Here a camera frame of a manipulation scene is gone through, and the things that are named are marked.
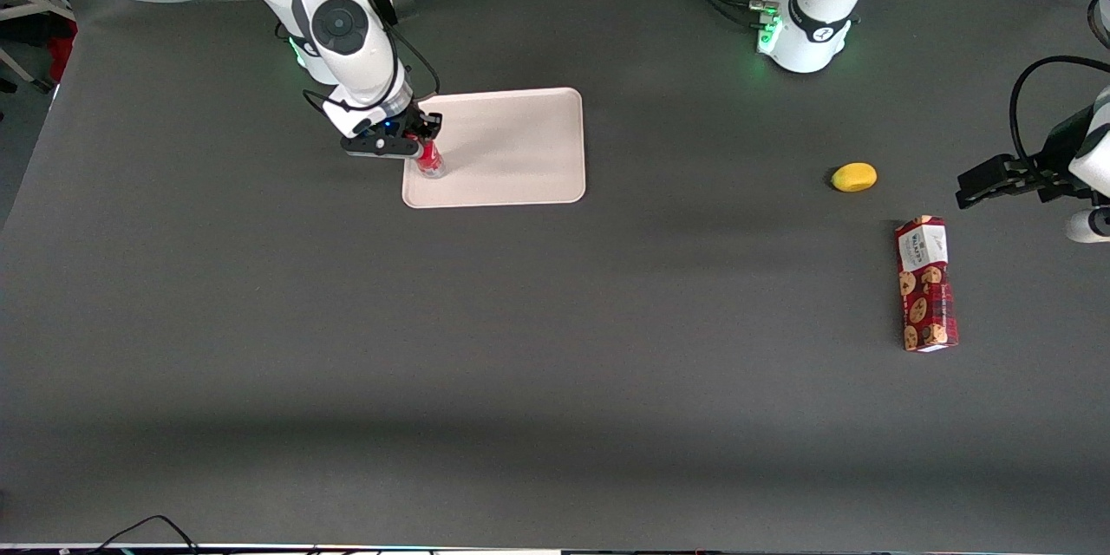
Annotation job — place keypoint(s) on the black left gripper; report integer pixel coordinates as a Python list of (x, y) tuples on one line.
[(1052, 159)]

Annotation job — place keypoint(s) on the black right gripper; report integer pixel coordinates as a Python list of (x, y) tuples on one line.
[(424, 125)]

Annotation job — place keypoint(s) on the red coke bottle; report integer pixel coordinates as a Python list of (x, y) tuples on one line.
[(431, 165)]

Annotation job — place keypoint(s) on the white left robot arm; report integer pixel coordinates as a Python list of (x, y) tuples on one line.
[(811, 26)]

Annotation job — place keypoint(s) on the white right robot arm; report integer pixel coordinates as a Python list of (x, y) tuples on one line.
[(347, 26)]

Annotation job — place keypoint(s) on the beige plastic tray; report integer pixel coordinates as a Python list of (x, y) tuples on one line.
[(512, 147)]

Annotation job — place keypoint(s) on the red cookie box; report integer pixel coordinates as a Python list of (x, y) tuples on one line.
[(926, 286)]

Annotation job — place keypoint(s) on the yellow lemon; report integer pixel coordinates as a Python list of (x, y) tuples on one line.
[(854, 177)]

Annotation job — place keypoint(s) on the red background object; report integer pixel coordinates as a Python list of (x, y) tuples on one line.
[(62, 52)]

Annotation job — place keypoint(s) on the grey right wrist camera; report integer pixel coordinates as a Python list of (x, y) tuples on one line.
[(373, 146)]

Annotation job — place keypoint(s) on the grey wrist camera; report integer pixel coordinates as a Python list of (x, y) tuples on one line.
[(1091, 225), (373, 146)]

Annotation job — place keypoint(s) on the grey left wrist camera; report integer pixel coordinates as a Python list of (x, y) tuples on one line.
[(1091, 225)]

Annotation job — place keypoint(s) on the white background frame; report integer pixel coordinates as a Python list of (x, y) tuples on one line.
[(26, 9)]

